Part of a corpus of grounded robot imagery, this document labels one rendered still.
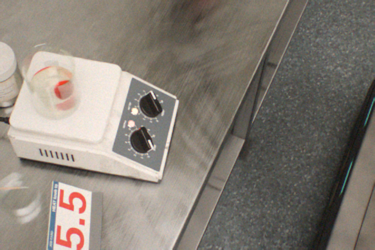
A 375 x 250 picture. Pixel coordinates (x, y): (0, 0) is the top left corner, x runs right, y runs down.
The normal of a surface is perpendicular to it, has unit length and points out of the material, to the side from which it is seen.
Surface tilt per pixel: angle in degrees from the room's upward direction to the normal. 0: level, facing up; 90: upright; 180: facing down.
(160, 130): 30
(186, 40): 0
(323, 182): 0
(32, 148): 90
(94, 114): 0
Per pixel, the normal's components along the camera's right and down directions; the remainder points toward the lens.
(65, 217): 0.67, -0.39
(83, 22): 0.04, -0.50
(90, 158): -0.18, 0.85
